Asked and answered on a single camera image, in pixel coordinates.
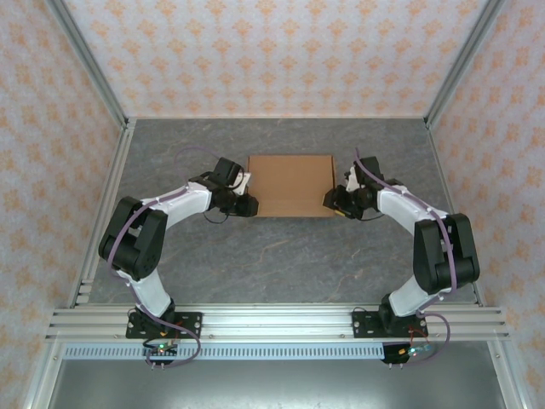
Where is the brown cardboard box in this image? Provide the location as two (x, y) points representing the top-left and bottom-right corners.
(246, 153), (337, 218)

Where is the aluminium cross beam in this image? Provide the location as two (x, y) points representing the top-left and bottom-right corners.
(44, 302), (510, 342)

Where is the grey steel plate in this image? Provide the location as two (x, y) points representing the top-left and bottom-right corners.
(46, 360), (508, 409)

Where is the aluminium side rail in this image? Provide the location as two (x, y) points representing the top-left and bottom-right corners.
(425, 121), (485, 308)
(67, 118), (137, 308)

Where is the grey slotted cable duct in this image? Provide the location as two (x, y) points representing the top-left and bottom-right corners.
(63, 343), (431, 361)

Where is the aluminium upright post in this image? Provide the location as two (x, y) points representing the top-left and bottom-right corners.
(44, 0), (129, 129)
(425, 0), (508, 129)

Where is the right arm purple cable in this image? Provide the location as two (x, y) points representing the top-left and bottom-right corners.
(353, 147), (461, 368)

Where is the aluminium frame leg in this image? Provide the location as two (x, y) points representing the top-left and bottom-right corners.
(23, 340), (65, 409)
(485, 340), (529, 409)

